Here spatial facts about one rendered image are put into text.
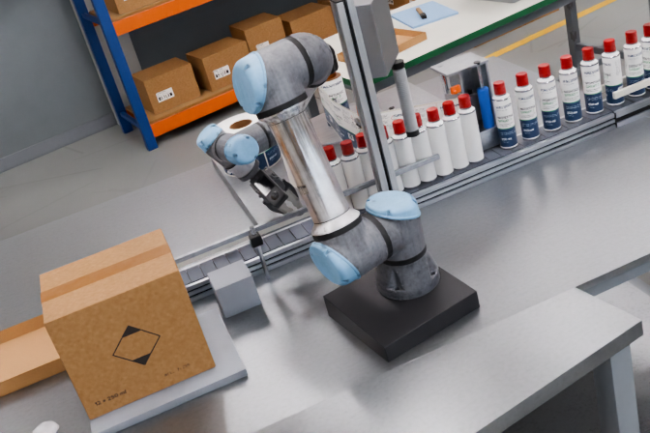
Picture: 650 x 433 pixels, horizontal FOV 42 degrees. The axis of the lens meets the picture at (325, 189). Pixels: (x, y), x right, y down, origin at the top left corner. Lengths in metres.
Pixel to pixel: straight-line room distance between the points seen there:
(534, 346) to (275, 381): 0.57
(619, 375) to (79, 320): 1.15
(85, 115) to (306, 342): 4.81
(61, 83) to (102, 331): 4.75
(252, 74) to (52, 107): 4.90
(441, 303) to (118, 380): 0.74
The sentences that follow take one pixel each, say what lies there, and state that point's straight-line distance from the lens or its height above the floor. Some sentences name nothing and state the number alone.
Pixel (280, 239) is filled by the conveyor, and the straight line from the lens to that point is 2.37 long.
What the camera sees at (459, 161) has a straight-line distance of 2.48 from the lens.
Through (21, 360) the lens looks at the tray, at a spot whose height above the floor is 0.83.
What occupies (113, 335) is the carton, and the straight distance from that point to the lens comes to 1.93.
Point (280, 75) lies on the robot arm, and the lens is 1.76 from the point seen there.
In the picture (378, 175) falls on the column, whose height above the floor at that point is 1.03.
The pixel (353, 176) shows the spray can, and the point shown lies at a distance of 2.34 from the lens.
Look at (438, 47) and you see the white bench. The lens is 3.81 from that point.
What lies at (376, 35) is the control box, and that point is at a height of 1.39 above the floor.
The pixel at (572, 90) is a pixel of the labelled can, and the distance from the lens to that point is 2.62.
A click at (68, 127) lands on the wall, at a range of 6.64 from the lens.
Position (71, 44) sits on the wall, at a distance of 6.54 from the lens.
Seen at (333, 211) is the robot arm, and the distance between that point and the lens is 1.82.
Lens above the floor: 1.99
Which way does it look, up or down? 26 degrees down
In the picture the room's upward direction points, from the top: 16 degrees counter-clockwise
